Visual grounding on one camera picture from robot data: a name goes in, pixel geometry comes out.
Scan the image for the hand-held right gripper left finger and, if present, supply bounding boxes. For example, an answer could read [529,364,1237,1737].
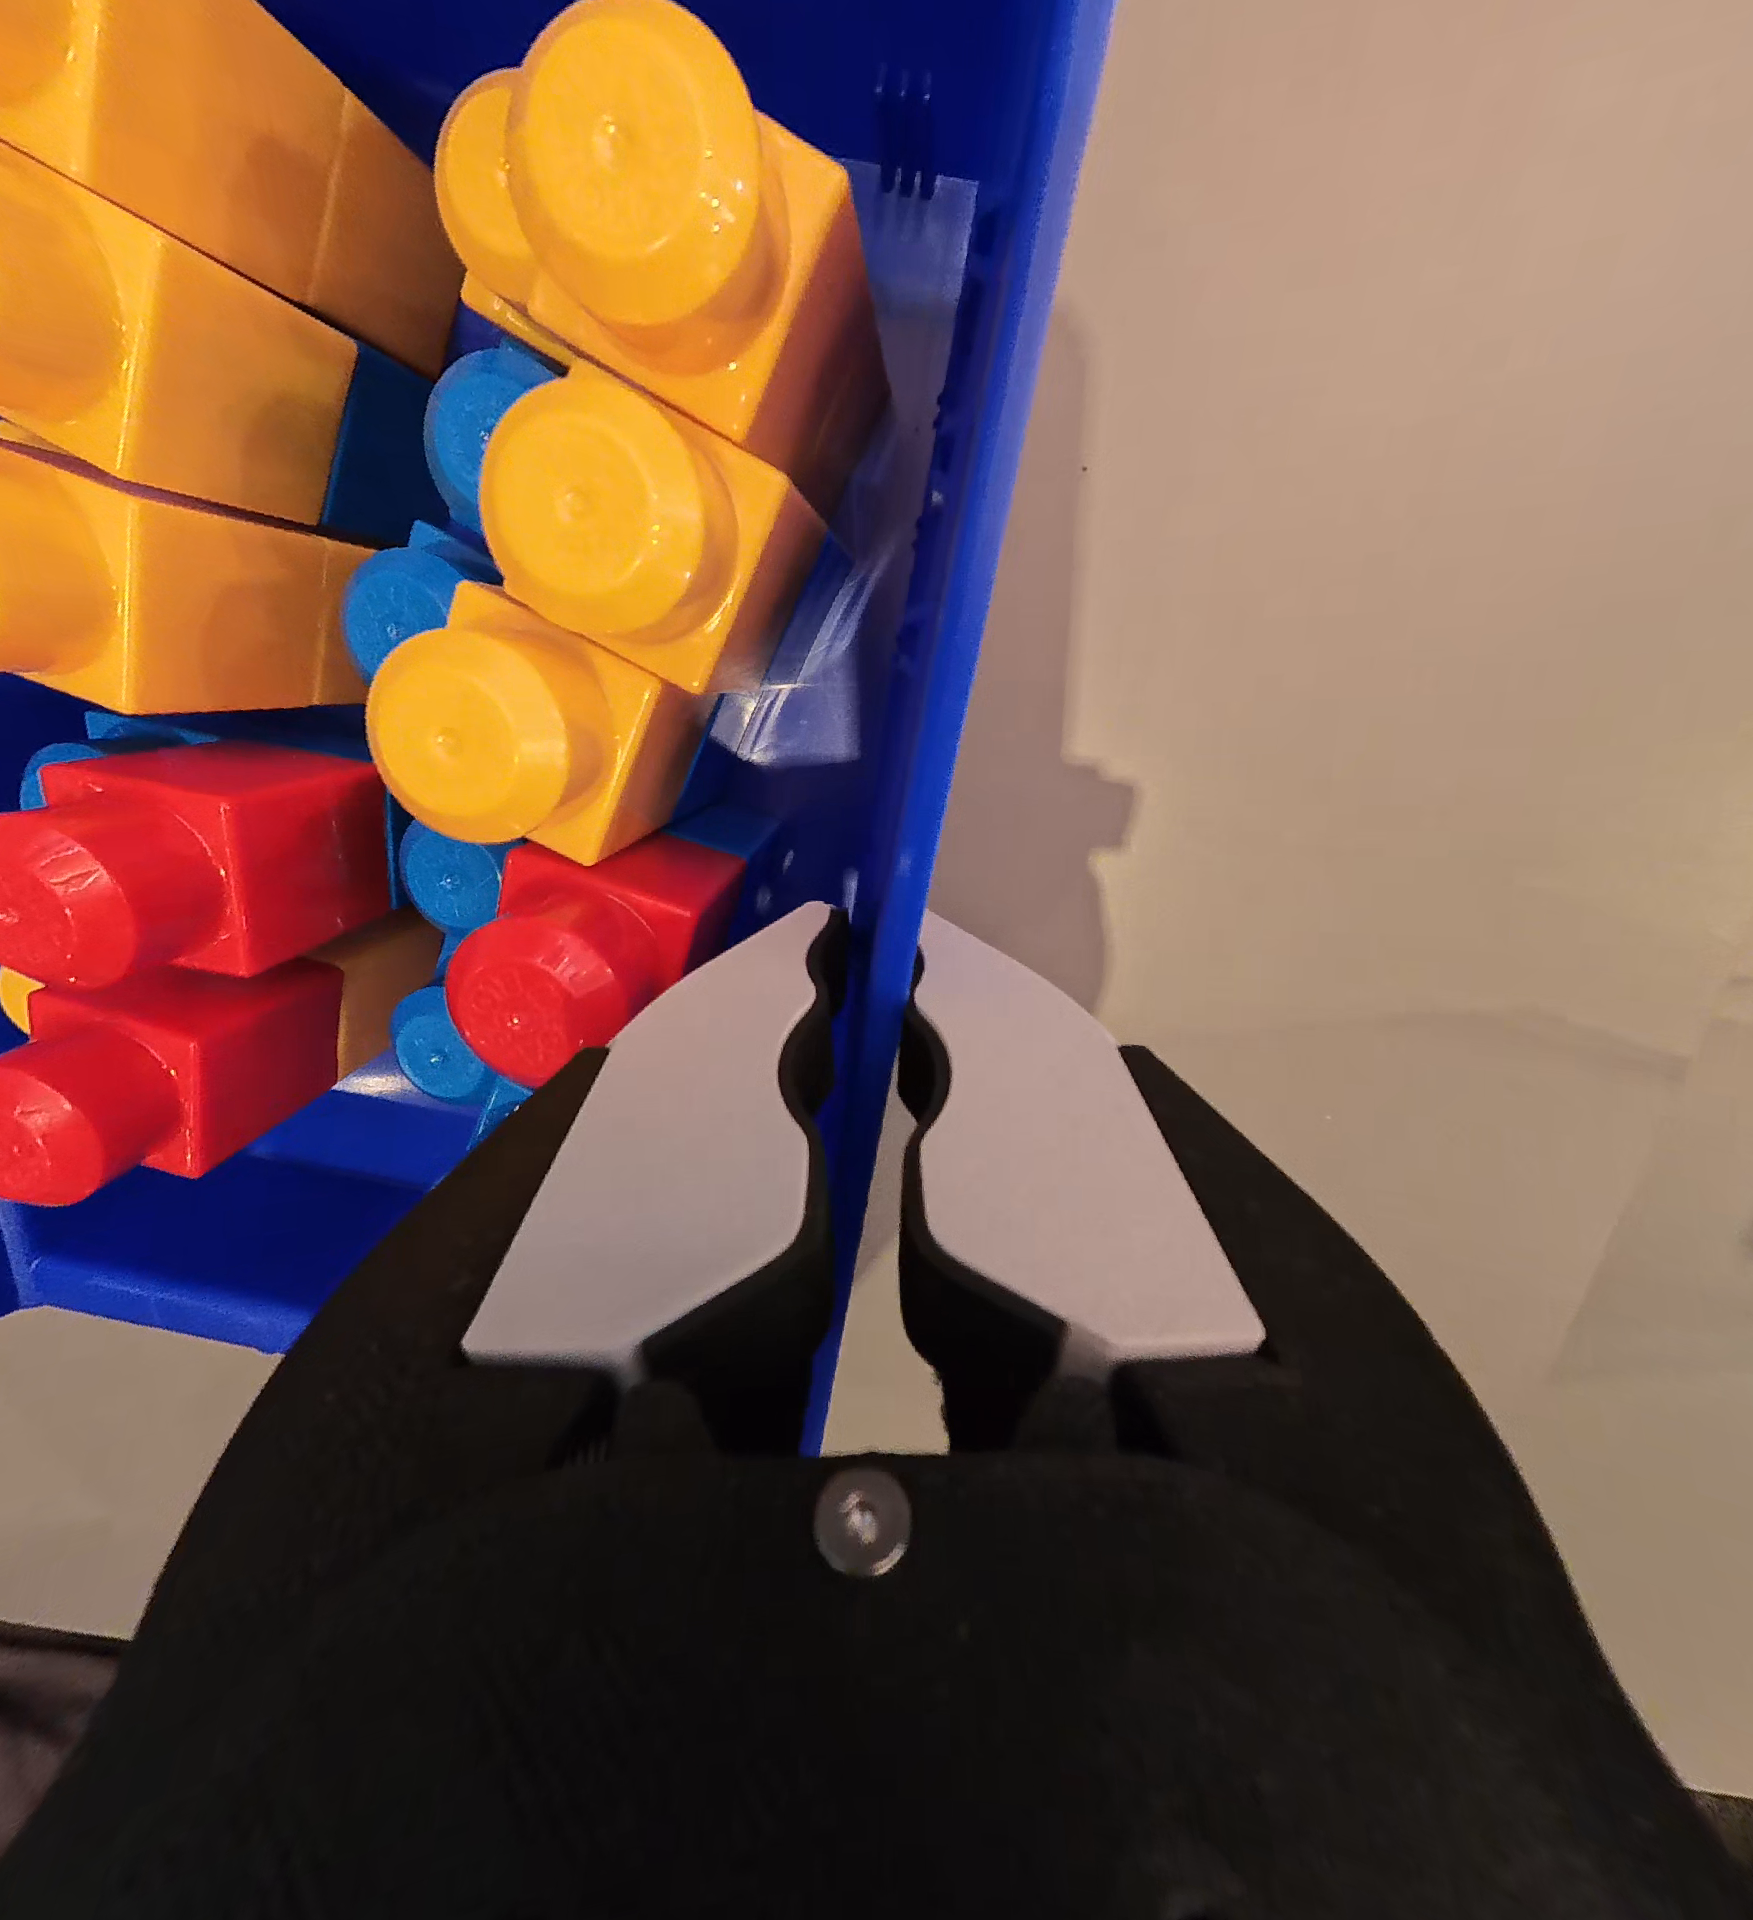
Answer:
[461,904,852,1379]

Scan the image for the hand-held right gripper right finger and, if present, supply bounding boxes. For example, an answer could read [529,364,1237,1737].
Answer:
[895,911,1268,1386]

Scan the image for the blue plastic bin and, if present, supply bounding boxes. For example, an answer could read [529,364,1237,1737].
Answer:
[0,0,1117,1459]

